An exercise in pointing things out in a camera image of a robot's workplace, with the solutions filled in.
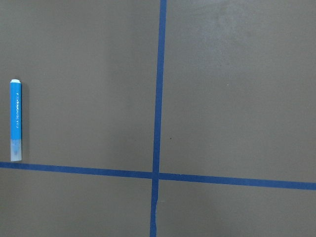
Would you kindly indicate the blue highlighter marker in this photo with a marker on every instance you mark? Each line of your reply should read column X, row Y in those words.
column 15, row 120

